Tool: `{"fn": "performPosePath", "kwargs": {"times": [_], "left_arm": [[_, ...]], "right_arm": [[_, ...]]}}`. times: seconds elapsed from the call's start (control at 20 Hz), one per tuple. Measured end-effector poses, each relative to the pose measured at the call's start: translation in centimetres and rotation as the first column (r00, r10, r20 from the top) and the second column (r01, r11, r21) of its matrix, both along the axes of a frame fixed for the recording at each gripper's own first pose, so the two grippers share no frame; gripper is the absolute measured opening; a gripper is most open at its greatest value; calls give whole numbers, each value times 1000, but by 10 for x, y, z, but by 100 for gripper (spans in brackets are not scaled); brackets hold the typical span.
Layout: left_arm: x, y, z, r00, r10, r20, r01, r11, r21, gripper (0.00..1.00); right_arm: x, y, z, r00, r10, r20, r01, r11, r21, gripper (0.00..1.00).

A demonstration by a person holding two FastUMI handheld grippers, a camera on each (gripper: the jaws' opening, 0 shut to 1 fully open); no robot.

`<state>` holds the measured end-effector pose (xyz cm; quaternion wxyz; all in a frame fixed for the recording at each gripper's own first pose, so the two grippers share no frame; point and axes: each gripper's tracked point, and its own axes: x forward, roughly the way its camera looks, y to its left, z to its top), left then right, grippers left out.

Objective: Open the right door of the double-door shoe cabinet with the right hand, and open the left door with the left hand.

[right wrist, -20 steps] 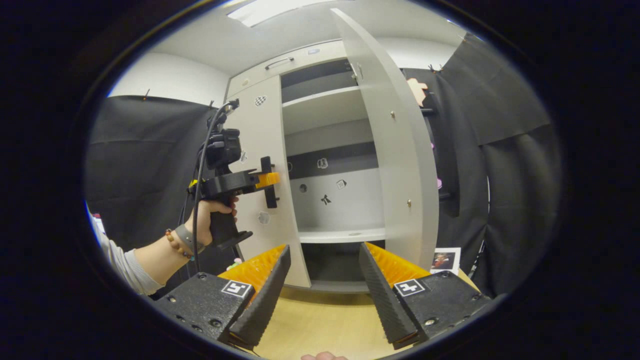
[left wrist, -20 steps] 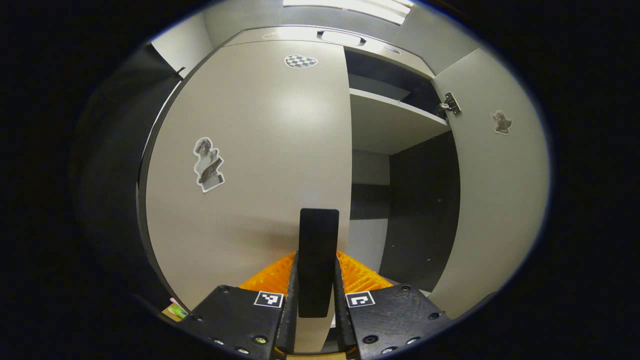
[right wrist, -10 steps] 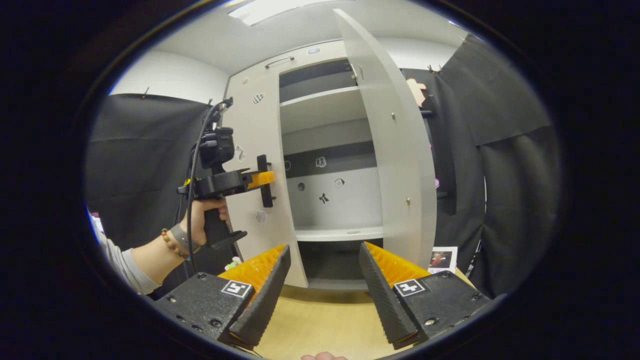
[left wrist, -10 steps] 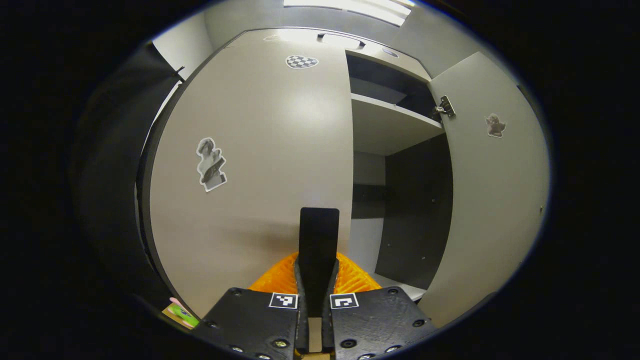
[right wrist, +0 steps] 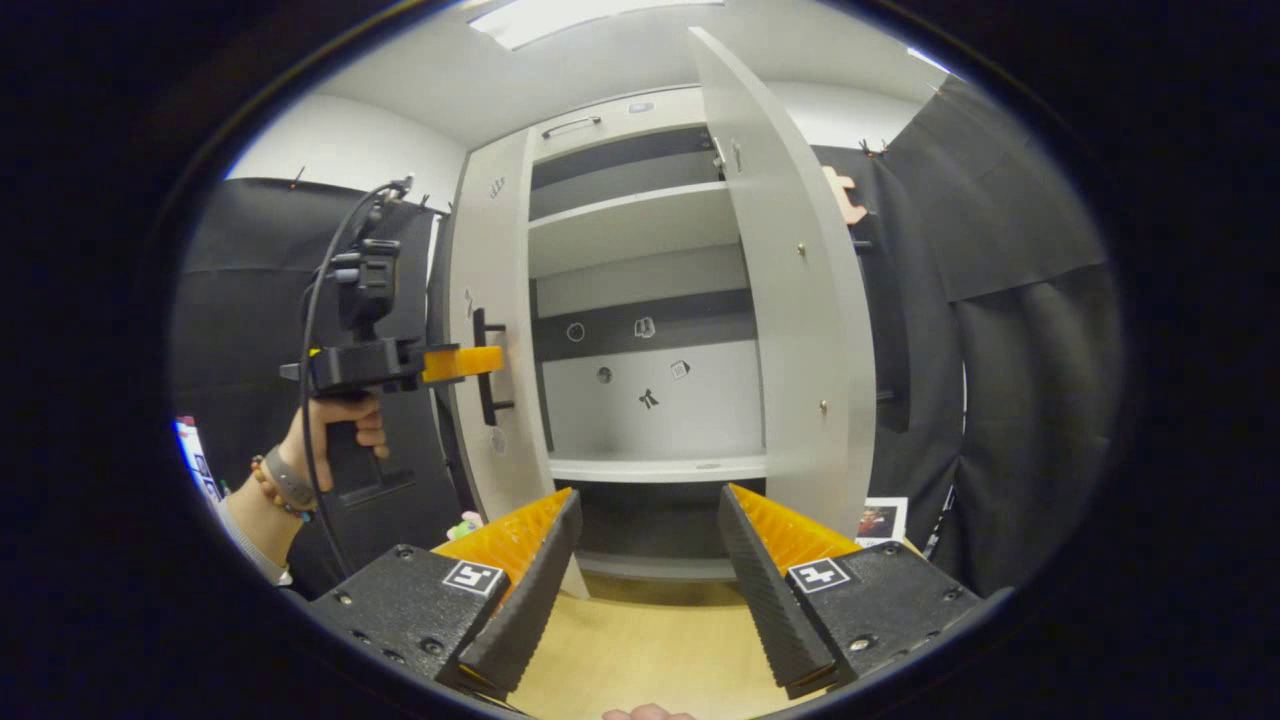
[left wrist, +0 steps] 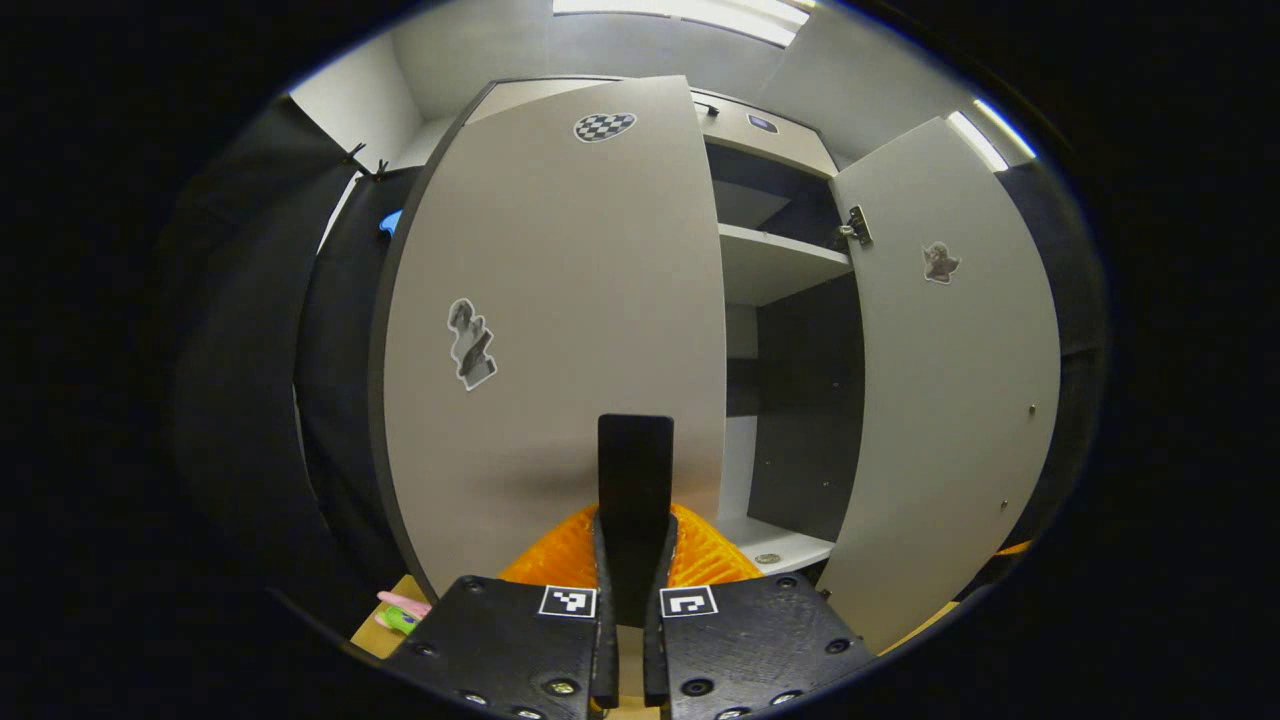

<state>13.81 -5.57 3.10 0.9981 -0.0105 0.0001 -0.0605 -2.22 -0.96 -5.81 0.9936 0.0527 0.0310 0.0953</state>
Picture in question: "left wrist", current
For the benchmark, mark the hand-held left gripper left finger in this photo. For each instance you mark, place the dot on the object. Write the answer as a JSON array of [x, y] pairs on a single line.
[[500, 640]]

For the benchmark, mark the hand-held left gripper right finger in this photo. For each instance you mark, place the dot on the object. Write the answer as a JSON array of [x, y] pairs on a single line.
[[760, 640]]

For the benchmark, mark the grey double-door shoe cabinet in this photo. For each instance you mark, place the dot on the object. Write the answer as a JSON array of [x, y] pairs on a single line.
[[805, 400]]

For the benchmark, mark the shoe cabinet door grey stickers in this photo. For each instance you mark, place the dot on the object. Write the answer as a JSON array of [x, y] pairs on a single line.
[[950, 400]]

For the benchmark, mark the shoe cabinet door checkered sticker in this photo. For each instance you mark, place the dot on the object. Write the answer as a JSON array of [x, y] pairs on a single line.
[[560, 300]]

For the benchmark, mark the grey cabinet shelf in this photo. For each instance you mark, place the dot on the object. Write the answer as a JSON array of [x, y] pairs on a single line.
[[775, 545], [775, 265]]

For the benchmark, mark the metal door hinge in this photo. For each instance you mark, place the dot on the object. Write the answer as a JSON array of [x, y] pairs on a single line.
[[857, 226]]

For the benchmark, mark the pink and green small toy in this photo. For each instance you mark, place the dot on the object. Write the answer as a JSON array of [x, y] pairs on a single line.
[[400, 612]]

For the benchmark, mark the small ceiling light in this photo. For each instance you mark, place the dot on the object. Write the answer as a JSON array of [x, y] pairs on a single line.
[[985, 135]]

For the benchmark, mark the long ceiling light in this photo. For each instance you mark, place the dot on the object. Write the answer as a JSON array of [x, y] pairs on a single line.
[[690, 12]]

